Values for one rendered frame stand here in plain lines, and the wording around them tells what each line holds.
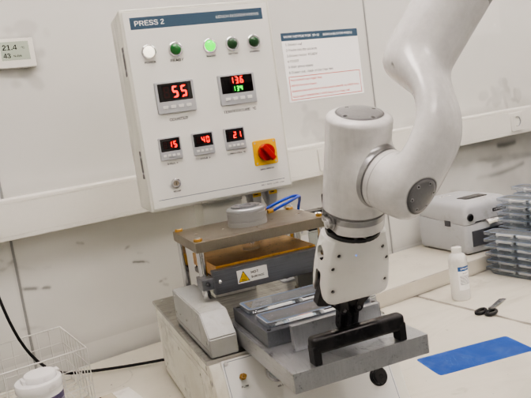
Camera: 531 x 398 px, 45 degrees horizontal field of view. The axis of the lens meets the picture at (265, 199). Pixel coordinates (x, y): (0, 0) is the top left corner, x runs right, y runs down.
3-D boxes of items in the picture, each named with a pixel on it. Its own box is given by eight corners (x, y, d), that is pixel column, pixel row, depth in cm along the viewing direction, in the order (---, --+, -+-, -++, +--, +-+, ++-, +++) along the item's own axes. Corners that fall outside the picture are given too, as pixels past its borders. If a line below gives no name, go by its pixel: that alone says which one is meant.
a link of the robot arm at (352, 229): (338, 227, 80) (337, 248, 81) (397, 214, 83) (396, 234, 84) (308, 200, 86) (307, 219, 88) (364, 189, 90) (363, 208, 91)
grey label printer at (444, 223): (419, 246, 220) (414, 198, 217) (464, 234, 228) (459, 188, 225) (470, 257, 197) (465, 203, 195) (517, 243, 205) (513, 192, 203)
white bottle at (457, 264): (449, 300, 174) (443, 249, 172) (456, 294, 177) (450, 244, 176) (466, 302, 170) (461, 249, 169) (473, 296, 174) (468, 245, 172)
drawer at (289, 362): (229, 339, 114) (223, 298, 113) (337, 310, 122) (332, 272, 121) (296, 400, 87) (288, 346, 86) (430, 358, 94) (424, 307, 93)
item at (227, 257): (194, 271, 133) (187, 227, 132) (290, 249, 141) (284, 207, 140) (219, 287, 117) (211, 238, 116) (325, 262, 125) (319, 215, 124)
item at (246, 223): (172, 268, 138) (163, 210, 137) (300, 240, 149) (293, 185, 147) (202, 291, 116) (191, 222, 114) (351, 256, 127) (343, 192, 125)
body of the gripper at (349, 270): (332, 241, 81) (329, 313, 86) (401, 225, 84) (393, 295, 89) (306, 215, 87) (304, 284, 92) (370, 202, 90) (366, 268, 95)
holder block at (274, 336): (235, 321, 112) (232, 306, 112) (334, 294, 119) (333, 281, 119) (269, 348, 97) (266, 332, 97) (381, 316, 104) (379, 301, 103)
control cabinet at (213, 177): (156, 300, 148) (108, 22, 140) (284, 269, 160) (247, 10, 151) (171, 317, 133) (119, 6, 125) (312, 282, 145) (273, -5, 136)
